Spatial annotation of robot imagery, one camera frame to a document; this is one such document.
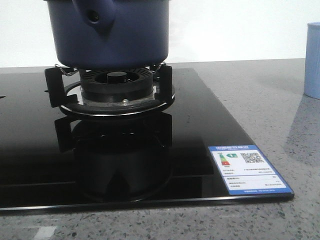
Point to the light blue ribbed cup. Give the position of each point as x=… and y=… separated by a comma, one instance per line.
x=312, y=61

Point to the black pot support grate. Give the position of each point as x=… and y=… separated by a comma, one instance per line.
x=65, y=91

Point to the dark blue cooking pot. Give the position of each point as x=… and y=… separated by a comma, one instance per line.
x=110, y=34

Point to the black gas burner head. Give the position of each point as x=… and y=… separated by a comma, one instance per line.
x=114, y=86

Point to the blue energy label sticker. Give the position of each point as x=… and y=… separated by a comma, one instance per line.
x=246, y=171

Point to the black glass gas stove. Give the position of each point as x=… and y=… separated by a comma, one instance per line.
x=52, y=162

